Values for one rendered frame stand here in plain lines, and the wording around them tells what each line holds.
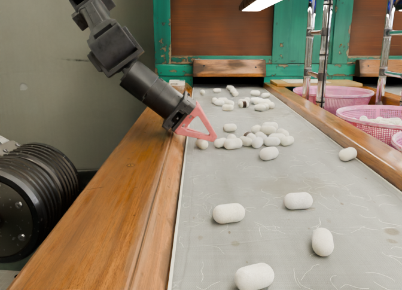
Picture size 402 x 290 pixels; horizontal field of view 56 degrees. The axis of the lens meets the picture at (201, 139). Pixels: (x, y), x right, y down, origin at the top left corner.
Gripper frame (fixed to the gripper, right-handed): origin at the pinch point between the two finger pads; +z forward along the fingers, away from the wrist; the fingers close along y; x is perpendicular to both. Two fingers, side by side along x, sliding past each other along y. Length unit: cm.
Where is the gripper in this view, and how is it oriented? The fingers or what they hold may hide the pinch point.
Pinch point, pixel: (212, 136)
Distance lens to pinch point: 72.7
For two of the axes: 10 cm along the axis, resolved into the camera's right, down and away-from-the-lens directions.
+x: -6.2, 7.5, 2.0
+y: -0.2, -2.7, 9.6
